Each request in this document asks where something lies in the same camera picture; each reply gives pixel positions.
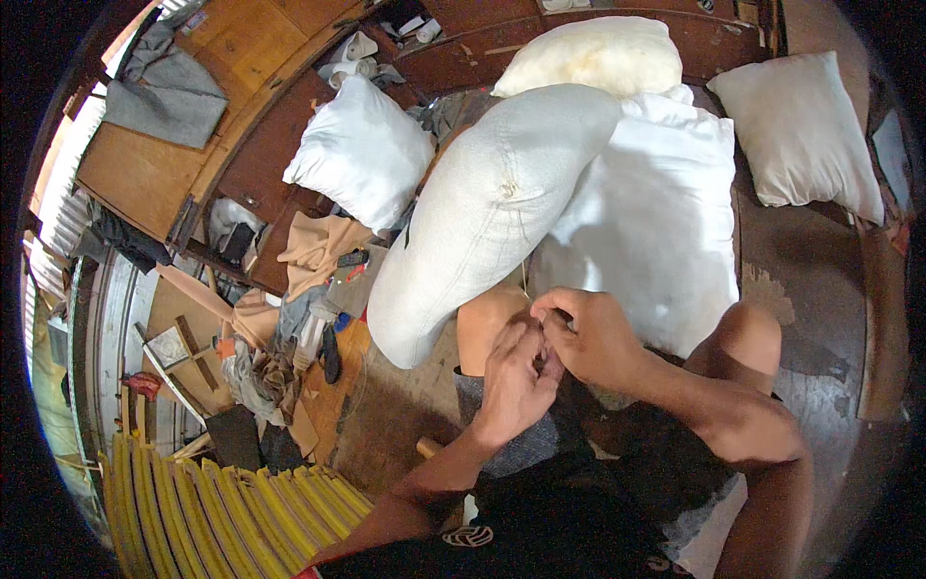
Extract person's right hand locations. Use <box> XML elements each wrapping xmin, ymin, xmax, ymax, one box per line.
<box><xmin>530</xmin><ymin>287</ymin><xmax>655</xmax><ymax>396</ymax></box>

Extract grey cloth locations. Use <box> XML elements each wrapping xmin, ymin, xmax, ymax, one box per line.
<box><xmin>103</xmin><ymin>14</ymin><xmax>230</xmax><ymax>151</ymax></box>

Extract wooden table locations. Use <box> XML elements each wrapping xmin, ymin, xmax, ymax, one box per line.
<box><xmin>74</xmin><ymin>0</ymin><xmax>778</xmax><ymax>296</ymax></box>

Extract white fabric rolls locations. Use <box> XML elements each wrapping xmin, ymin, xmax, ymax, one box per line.
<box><xmin>317</xmin><ymin>17</ymin><xmax>444</xmax><ymax>91</ymax></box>

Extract person's legs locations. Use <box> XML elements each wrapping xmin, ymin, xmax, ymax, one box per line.
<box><xmin>454</xmin><ymin>284</ymin><xmax>784</xmax><ymax>479</ymax></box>

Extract square off-white pillow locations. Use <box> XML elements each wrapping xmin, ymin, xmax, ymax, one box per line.
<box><xmin>706</xmin><ymin>50</ymin><xmax>886</xmax><ymax>227</ymax></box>

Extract cream fluffy pillow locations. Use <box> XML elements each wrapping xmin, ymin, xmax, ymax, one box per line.
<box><xmin>491</xmin><ymin>15</ymin><xmax>684</xmax><ymax>100</ymax></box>

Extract large white pillow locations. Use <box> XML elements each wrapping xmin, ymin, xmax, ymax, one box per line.
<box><xmin>531</xmin><ymin>85</ymin><xmax>741</xmax><ymax>360</ymax></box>

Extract red object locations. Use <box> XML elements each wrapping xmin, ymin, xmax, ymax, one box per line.
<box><xmin>122</xmin><ymin>372</ymin><xmax>163</xmax><ymax>401</ymax></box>

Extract heap of fabric scraps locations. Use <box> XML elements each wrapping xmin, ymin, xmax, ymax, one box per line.
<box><xmin>210</xmin><ymin>286</ymin><xmax>344</xmax><ymax>471</ymax></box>

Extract stack of yellow slats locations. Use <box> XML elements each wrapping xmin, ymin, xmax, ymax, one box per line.
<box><xmin>98</xmin><ymin>433</ymin><xmax>375</xmax><ymax>579</ymax></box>

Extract long grey-white pillow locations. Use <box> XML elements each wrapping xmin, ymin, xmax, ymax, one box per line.
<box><xmin>367</xmin><ymin>83</ymin><xmax>624</xmax><ymax>371</ymax></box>

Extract brown wooden plank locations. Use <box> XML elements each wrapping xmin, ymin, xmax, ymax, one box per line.
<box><xmin>857</xmin><ymin>223</ymin><xmax>911</xmax><ymax>424</ymax></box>

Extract wooden frame pieces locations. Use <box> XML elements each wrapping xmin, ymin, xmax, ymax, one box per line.
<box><xmin>132</xmin><ymin>314</ymin><xmax>234</xmax><ymax>428</ymax></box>

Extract beige fabric piece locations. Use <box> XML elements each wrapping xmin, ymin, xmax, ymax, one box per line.
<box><xmin>277</xmin><ymin>212</ymin><xmax>375</xmax><ymax>299</ymax></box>

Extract small white pillow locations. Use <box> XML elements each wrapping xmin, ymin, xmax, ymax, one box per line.
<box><xmin>281</xmin><ymin>74</ymin><xmax>436</xmax><ymax>234</ymax></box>

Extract person's body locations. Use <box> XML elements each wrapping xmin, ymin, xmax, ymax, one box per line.
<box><xmin>293</xmin><ymin>434</ymin><xmax>815</xmax><ymax>579</ymax></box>

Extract person's left hand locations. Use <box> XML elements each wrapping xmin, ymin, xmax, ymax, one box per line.
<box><xmin>472</xmin><ymin>321</ymin><xmax>566</xmax><ymax>448</ymax></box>

